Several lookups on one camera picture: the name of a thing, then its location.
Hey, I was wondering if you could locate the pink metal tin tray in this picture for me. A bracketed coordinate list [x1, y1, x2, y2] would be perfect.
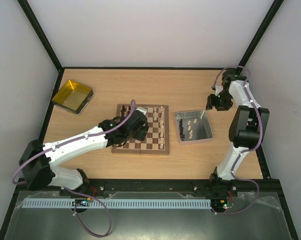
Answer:
[174, 109, 213, 145]

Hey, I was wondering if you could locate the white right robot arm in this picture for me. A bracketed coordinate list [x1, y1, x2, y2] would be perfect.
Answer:
[206, 68, 270, 196]

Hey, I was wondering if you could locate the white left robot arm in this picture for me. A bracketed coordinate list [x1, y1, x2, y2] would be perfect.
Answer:
[19, 107, 149, 191]

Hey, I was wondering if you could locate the wooden chess board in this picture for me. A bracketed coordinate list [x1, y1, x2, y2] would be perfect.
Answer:
[111, 104, 170, 156]

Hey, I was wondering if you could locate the yellow tin lid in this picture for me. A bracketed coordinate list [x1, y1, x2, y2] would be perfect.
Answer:
[52, 80, 94, 115]

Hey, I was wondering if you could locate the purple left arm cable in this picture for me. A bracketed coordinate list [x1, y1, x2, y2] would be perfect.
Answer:
[11, 99, 114, 237]

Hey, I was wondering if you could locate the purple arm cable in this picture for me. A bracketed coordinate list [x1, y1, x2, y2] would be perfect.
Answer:
[11, 99, 114, 237]
[211, 65, 261, 215]

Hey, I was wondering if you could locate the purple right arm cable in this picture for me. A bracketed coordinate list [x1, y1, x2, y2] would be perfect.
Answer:
[211, 65, 261, 215]

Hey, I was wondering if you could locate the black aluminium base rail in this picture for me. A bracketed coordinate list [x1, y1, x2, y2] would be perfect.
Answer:
[74, 178, 284, 199]

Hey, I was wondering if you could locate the slotted grey cable duct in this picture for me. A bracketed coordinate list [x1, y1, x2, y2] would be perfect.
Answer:
[21, 198, 211, 210]

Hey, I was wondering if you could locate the black enclosure frame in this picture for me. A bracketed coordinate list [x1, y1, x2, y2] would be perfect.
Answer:
[0, 0, 299, 240]

